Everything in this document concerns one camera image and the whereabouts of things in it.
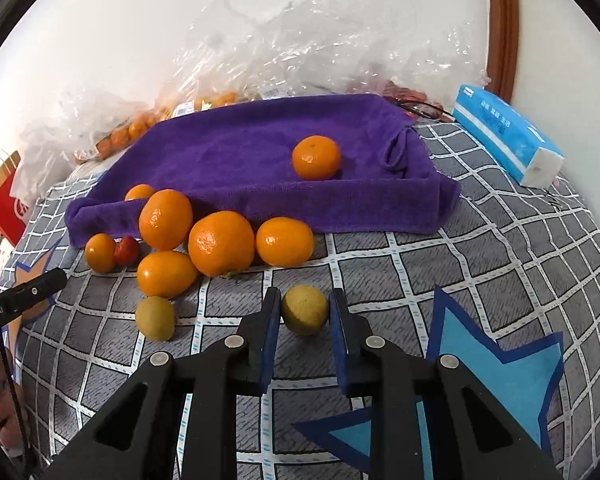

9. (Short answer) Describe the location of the large clear plastic bag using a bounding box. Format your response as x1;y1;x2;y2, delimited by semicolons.
157;0;491;121

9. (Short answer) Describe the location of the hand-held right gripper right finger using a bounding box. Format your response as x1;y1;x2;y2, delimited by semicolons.
329;287;566;480

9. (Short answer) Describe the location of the pile of bagged red fruits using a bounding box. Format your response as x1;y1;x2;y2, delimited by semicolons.
380;80;453;121

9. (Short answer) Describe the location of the person's left hand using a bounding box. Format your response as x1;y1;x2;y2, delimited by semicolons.
0;355;27;450

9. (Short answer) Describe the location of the brown wooden frame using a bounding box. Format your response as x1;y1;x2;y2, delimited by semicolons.
484;0;521;103

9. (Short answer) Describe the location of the grey checkered blanket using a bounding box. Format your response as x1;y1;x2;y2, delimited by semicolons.
0;122;600;480

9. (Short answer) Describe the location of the orange with green stem mark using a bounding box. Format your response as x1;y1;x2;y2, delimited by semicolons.
292;135;342;181

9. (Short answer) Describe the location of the small red fruit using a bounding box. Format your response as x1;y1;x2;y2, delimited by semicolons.
113;236;142;266

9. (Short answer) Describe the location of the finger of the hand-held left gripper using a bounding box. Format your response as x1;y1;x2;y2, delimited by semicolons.
0;267;67;314

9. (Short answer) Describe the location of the yellow-green round fruit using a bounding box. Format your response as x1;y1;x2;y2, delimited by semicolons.
281;285;329;337
134;296;176;342

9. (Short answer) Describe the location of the red paper bag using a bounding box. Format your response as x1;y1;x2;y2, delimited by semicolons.
0;150;33;246

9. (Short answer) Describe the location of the crumpled clear plastic bag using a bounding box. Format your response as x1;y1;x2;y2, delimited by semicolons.
17;87;156;196

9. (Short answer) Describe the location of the purple towel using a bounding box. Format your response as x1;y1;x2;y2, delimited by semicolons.
64;94;462;248

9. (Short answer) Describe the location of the pile of small bagged oranges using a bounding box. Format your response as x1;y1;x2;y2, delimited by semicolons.
97;112;158;162
192;89;241;111

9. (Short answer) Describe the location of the blue tissue pack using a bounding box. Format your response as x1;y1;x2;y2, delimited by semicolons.
452;84;566;188

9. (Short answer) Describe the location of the large orange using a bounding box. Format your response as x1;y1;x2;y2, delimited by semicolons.
188;211;256;278

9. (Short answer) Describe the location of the medium orange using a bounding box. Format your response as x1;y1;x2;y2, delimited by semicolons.
255;217;315;267
139;189;194;252
136;250;200;298

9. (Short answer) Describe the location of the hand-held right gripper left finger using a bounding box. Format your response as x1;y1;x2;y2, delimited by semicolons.
42;286;282;480

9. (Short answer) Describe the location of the thin black cable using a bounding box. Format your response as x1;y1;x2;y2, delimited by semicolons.
395;100;453;117

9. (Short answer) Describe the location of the small orange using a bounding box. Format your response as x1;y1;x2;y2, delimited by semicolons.
84;233;117;274
124;184;156;202

